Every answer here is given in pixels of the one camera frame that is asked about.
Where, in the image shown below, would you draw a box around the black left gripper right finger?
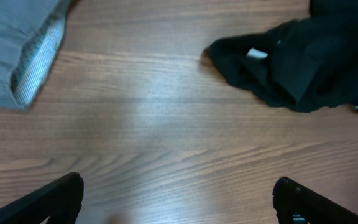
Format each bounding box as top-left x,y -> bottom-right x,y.
272,177 -> 358,224

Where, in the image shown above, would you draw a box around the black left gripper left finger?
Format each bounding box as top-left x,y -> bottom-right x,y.
0,172 -> 84,224

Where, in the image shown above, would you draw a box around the black t-shirt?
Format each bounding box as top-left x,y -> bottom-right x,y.
208,0 -> 358,113

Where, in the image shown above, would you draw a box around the grey folded trousers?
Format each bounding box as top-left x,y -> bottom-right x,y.
0,0 -> 71,110

